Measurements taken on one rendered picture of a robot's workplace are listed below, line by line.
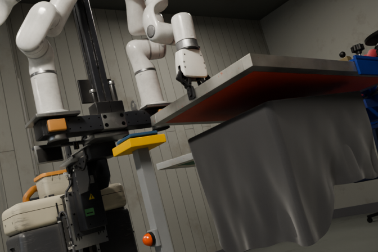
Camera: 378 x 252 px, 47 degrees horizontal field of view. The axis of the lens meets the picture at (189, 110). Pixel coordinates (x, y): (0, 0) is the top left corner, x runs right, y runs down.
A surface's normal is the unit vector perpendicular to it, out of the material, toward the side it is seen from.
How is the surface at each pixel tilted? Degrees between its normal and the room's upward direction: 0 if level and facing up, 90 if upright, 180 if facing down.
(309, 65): 90
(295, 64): 90
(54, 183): 92
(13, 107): 90
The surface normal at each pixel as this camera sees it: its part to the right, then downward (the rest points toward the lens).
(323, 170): 0.72, -0.26
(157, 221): 0.54, -0.32
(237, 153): -0.78, 0.09
